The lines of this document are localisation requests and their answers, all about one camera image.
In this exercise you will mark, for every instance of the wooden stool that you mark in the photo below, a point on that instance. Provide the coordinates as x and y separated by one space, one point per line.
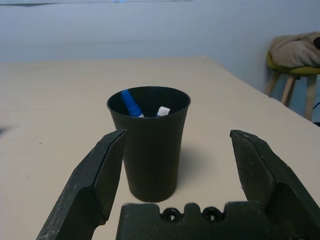
287 92

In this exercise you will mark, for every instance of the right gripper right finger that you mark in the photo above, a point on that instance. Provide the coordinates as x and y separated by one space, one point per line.
272 175

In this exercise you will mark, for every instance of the white whiteboard marker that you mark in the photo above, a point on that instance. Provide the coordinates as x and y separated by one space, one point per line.
163 111

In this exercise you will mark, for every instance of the black cup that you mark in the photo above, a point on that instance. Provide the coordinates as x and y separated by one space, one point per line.
155 155

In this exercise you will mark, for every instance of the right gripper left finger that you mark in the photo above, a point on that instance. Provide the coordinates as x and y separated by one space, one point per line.
85 190

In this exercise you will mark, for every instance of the beige jacket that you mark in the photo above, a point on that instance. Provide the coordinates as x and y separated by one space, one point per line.
292 50

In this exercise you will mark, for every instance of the green seat cushion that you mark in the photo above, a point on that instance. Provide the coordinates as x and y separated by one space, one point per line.
300 70

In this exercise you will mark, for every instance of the blue tipped marker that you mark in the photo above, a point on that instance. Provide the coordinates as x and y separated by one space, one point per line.
131 103

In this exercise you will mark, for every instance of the black garment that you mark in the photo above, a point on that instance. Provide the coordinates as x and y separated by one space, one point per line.
317 43

